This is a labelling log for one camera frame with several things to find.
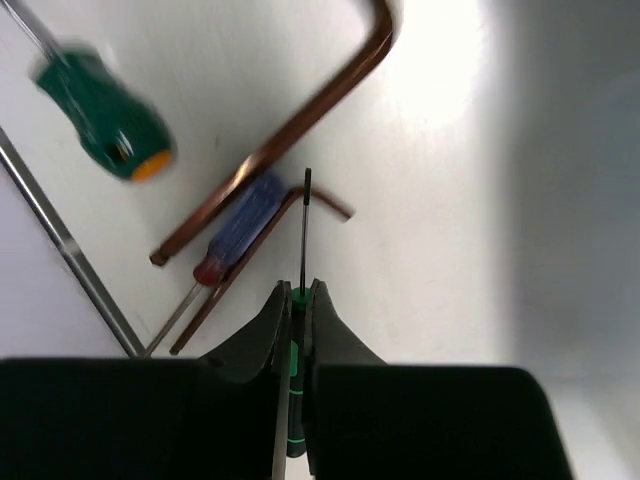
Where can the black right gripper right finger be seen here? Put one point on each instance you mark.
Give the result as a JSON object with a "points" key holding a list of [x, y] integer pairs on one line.
{"points": [[367, 419]]}

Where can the small brown hex key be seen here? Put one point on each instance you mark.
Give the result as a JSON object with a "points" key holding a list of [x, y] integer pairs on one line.
{"points": [[208, 298]]}

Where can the blue red precision screwdriver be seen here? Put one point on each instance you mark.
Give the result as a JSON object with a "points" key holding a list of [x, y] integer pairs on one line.
{"points": [[250, 214]]}

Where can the black green precision screwdriver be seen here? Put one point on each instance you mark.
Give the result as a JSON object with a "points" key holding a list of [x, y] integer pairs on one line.
{"points": [[296, 445]]}

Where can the green orange stubby screwdriver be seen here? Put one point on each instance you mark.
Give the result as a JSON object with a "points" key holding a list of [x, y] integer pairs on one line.
{"points": [[119, 131]]}

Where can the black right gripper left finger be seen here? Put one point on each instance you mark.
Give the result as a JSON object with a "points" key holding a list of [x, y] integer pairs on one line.
{"points": [[219, 416]]}

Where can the large brown hex key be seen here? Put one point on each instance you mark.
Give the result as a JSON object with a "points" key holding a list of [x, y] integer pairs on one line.
{"points": [[372, 52]]}

